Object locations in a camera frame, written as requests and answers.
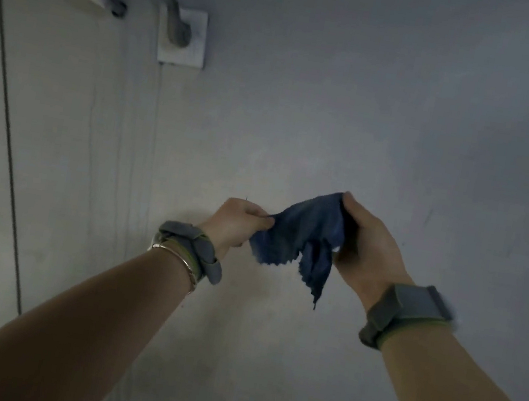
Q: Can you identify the person's left hand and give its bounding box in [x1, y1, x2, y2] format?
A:
[193, 192, 279, 267]

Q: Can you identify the person's right hand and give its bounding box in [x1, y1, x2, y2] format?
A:
[321, 190, 428, 319]

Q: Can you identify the dark blue cleaning cloth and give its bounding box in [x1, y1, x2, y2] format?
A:
[239, 179, 354, 314]

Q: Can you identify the person's left forearm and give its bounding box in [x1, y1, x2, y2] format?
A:
[0, 221, 202, 401]

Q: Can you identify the white wrist tracker grey strap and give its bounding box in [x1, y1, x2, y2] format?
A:
[146, 217, 231, 288]
[355, 274, 462, 363]

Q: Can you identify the gold bracelet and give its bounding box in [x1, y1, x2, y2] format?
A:
[140, 236, 204, 296]

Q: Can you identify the white wall socket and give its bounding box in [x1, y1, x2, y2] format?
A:
[151, 2, 213, 71]

